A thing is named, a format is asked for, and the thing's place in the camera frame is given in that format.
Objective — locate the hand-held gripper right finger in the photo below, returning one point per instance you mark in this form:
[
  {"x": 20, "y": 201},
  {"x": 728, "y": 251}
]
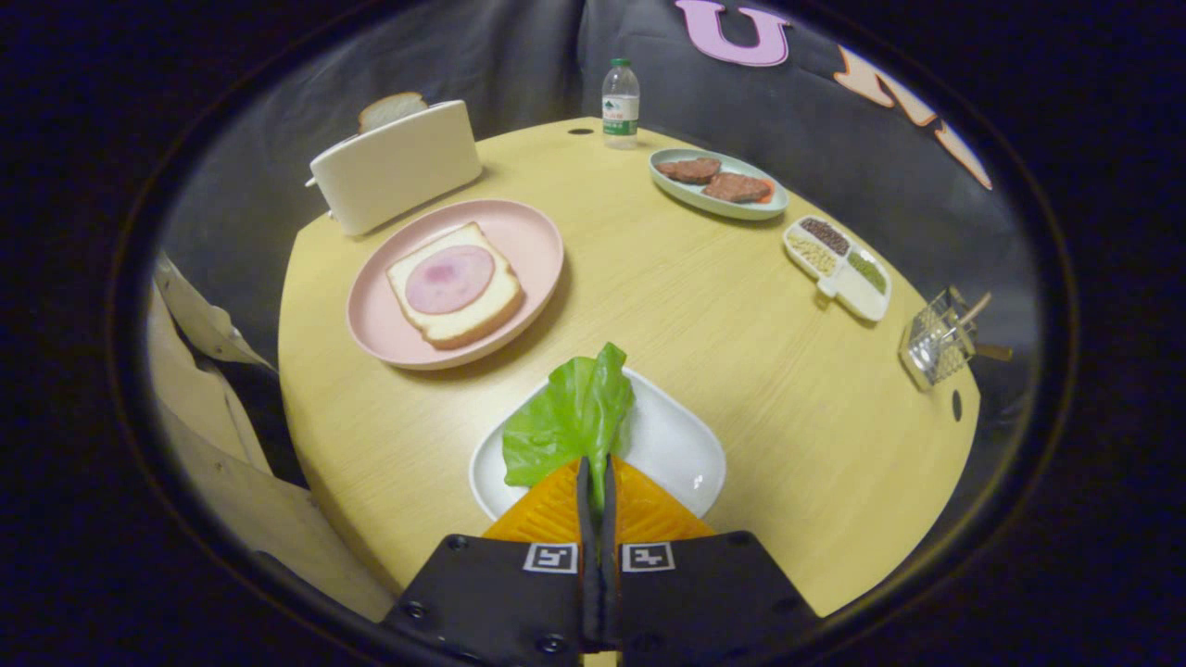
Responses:
[{"x": 704, "y": 593}]

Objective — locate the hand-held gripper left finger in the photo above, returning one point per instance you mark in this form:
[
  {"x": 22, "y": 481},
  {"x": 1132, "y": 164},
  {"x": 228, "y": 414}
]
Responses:
[{"x": 500, "y": 593}]

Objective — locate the green lettuce leaf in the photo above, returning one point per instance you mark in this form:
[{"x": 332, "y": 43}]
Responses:
[{"x": 574, "y": 408}]

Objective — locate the plain white bread slice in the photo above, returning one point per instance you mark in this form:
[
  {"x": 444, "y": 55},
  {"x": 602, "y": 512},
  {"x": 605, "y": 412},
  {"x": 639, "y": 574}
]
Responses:
[{"x": 391, "y": 109}]

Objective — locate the white plate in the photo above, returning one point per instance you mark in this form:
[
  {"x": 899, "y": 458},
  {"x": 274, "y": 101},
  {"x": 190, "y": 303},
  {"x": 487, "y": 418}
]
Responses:
[{"x": 676, "y": 445}]

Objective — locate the bread slice under ham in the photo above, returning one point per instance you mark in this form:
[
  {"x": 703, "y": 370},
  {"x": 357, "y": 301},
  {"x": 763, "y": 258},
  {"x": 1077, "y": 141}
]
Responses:
[{"x": 484, "y": 317}]

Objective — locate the pink ham slice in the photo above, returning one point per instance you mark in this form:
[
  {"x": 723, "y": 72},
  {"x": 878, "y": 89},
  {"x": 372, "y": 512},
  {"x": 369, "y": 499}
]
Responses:
[{"x": 449, "y": 278}]

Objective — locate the person's beige jacket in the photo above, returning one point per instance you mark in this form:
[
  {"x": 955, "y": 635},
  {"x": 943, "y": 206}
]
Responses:
[{"x": 213, "y": 435}]

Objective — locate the clear utensil holder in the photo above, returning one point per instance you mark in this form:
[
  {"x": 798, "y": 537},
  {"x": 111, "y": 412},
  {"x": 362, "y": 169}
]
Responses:
[{"x": 931, "y": 347}]

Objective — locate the white divided grain dish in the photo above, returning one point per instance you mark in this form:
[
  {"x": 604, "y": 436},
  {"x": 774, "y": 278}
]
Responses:
[{"x": 857, "y": 295}]

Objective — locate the pink plate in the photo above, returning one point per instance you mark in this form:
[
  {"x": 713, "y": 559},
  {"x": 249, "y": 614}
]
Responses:
[{"x": 523, "y": 245}]

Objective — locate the thin wooden stick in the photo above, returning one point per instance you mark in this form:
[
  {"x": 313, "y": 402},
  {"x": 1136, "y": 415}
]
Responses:
[{"x": 975, "y": 310}]

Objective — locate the light green plate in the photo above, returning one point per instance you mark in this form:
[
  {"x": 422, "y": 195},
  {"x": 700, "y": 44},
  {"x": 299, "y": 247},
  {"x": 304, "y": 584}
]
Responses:
[{"x": 681, "y": 196}]

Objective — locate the brown meat piece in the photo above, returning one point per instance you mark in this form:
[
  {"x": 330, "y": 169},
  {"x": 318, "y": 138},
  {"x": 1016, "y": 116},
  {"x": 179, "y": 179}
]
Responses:
[
  {"x": 688, "y": 169},
  {"x": 737, "y": 188}
]

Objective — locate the white toaster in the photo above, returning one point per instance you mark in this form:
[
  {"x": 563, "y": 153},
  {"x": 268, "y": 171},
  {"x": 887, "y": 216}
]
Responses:
[{"x": 398, "y": 167}]

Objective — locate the clear plastic water bottle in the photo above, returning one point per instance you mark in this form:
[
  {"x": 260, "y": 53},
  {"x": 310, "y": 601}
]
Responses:
[{"x": 620, "y": 106}]

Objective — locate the black backdrop cloth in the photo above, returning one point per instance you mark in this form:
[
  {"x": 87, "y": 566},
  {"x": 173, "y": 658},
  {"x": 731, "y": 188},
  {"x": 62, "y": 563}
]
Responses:
[{"x": 519, "y": 56}]

